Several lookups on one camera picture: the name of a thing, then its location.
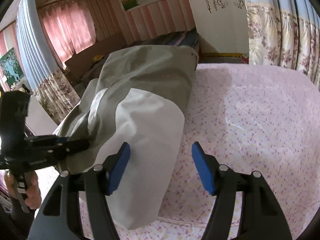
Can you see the person's left hand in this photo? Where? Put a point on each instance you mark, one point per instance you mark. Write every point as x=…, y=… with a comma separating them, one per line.
x=33, y=200

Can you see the pink floral bed sheet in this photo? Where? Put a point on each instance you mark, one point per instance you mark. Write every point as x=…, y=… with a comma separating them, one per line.
x=263, y=118

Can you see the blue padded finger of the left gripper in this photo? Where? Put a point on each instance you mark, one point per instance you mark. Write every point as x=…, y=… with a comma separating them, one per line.
x=58, y=137

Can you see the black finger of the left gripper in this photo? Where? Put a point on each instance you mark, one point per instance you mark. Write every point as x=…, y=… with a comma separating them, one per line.
x=65, y=147

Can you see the white side cabinet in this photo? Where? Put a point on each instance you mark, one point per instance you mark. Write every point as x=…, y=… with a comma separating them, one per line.
x=38, y=121

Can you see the blue floral curtain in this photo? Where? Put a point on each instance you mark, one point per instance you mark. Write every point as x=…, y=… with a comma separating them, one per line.
x=48, y=83
x=284, y=33

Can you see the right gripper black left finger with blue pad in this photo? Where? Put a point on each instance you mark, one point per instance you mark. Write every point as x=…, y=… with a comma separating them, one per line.
x=59, y=215

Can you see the brown wooden headboard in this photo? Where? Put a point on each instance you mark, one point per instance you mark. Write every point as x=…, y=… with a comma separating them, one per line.
x=80, y=63

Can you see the white wardrobe with decals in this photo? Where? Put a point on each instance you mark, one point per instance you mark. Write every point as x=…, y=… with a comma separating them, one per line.
x=222, y=26

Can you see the blue floral curtain left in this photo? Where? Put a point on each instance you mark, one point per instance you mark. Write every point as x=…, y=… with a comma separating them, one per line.
x=48, y=83

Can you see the green blue wall poster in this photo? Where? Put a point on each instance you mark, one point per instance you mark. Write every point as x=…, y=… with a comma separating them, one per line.
x=11, y=69

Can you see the plush toy on cabinet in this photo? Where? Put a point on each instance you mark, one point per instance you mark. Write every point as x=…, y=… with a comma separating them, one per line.
x=23, y=88

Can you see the yellow toy on bed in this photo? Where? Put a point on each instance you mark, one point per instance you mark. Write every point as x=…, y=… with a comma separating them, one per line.
x=97, y=58

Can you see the pink window curtain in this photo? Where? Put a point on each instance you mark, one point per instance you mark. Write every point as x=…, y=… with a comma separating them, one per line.
x=69, y=26

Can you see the white and grey jacket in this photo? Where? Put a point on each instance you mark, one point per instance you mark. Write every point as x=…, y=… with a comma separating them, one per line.
x=140, y=97

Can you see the blue floral curtain right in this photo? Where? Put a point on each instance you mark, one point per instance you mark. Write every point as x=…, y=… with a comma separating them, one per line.
x=284, y=33

